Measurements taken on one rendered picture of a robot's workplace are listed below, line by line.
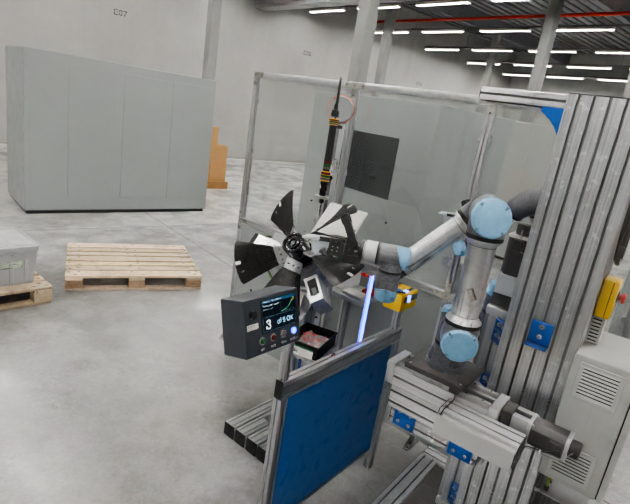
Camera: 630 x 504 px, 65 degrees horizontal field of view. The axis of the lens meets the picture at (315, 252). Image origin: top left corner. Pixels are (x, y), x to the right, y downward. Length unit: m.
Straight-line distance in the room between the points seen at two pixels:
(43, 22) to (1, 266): 10.10
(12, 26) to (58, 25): 0.97
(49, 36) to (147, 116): 6.76
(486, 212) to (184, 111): 6.70
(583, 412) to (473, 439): 0.38
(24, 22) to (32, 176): 7.13
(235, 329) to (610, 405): 1.21
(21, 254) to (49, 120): 3.06
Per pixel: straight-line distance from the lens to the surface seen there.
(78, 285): 4.91
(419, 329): 3.00
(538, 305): 1.89
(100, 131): 7.51
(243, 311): 1.57
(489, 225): 1.56
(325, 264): 2.33
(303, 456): 2.36
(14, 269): 4.64
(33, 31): 14.09
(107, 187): 7.65
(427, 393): 1.92
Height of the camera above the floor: 1.85
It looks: 16 degrees down
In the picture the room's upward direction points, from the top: 9 degrees clockwise
